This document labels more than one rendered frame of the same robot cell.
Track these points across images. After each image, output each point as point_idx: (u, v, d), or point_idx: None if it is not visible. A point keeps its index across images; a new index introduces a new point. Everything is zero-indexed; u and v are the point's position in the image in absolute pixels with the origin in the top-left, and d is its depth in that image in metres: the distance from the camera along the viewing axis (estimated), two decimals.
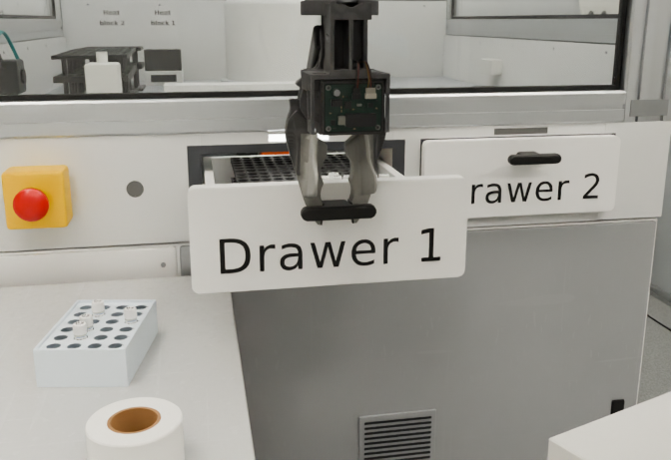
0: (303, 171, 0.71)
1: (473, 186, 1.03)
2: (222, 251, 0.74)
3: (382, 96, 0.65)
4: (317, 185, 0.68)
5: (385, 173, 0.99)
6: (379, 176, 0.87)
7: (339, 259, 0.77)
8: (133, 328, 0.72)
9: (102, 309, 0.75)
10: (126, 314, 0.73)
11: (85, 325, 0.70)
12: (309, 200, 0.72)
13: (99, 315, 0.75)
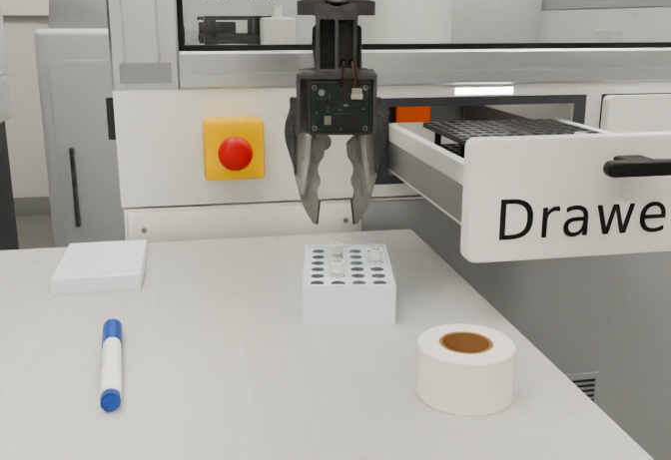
0: (300, 169, 0.72)
1: None
2: (503, 214, 0.65)
3: (369, 97, 0.65)
4: (305, 184, 0.68)
5: None
6: None
7: (627, 225, 0.67)
8: (384, 268, 0.71)
9: (341, 251, 0.74)
10: (372, 254, 0.72)
11: (343, 263, 0.69)
12: (305, 199, 0.73)
13: (338, 257, 0.74)
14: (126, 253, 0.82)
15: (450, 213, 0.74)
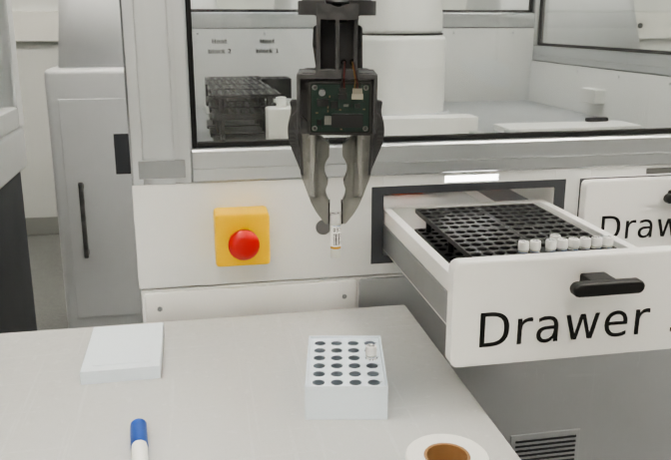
0: (306, 171, 0.72)
1: (627, 222, 1.10)
2: (482, 325, 0.73)
3: (370, 97, 0.65)
4: (312, 185, 0.68)
5: (581, 227, 0.98)
6: (604, 238, 0.86)
7: (593, 331, 0.76)
8: (378, 365, 0.80)
9: (524, 249, 0.84)
10: (368, 351, 0.81)
11: (340, 215, 0.74)
12: (315, 199, 0.73)
13: (520, 253, 0.84)
14: (146, 340, 0.90)
15: (437, 311, 0.82)
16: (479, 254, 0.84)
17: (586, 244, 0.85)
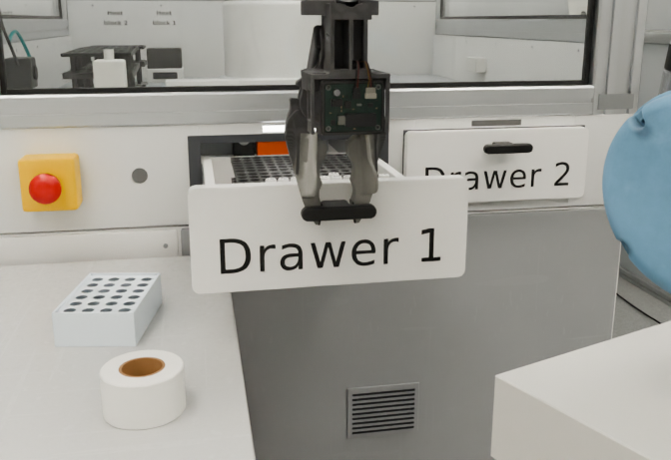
0: (302, 171, 0.71)
1: (451, 174, 1.11)
2: (223, 251, 0.74)
3: (382, 96, 0.65)
4: (316, 185, 0.68)
5: (385, 173, 0.99)
6: (379, 177, 0.87)
7: (339, 259, 0.77)
8: (140, 296, 0.81)
9: None
10: (266, 182, 0.85)
11: (285, 181, 0.84)
12: (307, 200, 0.72)
13: None
14: None
15: None
16: None
17: None
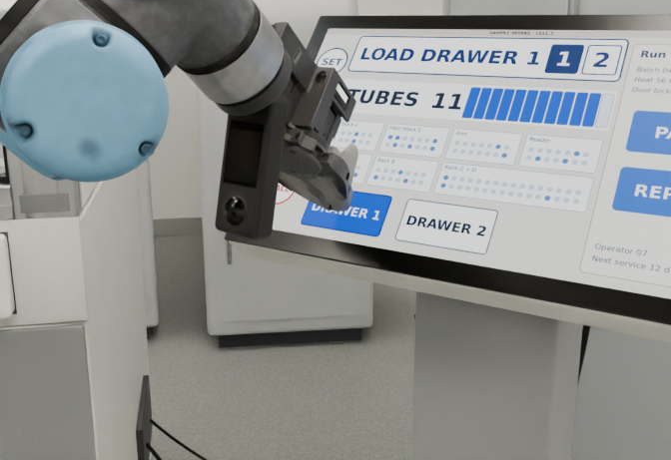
0: None
1: None
2: None
3: None
4: (354, 145, 0.72)
5: None
6: None
7: None
8: None
9: None
10: None
11: None
12: None
13: None
14: None
15: None
16: None
17: None
